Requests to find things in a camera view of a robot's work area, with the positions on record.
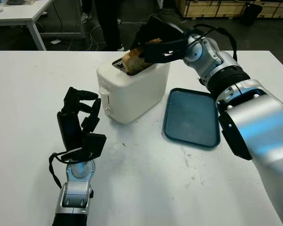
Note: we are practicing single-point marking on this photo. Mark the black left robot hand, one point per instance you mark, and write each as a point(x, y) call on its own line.
point(69, 127)

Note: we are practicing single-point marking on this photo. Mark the white office table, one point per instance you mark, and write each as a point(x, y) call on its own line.
point(21, 14)

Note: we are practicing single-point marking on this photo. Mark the stacked wooden crates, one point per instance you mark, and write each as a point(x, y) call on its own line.
point(226, 8)

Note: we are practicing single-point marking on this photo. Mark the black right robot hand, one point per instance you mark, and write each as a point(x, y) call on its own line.
point(158, 28)

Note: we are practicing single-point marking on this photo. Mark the white paper sheet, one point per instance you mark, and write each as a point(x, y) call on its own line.
point(56, 41)

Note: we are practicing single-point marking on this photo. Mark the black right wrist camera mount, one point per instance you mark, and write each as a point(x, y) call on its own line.
point(160, 53)

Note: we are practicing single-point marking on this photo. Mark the white two-slot toaster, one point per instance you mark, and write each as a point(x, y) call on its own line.
point(136, 99)

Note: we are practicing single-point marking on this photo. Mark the blue plastic tray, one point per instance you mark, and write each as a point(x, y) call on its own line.
point(191, 117)

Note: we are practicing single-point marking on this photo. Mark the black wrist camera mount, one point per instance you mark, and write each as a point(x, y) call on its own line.
point(95, 146)
point(160, 53)

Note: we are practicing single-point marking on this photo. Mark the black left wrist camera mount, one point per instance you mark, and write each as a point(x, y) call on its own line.
point(95, 146)

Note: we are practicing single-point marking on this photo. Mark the white toaster dial knob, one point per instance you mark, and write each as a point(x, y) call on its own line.
point(107, 110)

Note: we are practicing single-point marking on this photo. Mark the black waste bin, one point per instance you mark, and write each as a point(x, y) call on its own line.
point(251, 14)

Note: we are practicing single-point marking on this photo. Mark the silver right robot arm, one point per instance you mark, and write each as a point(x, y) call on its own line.
point(261, 117)

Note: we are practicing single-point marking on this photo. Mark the brown bread slice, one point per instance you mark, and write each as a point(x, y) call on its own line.
point(133, 64)

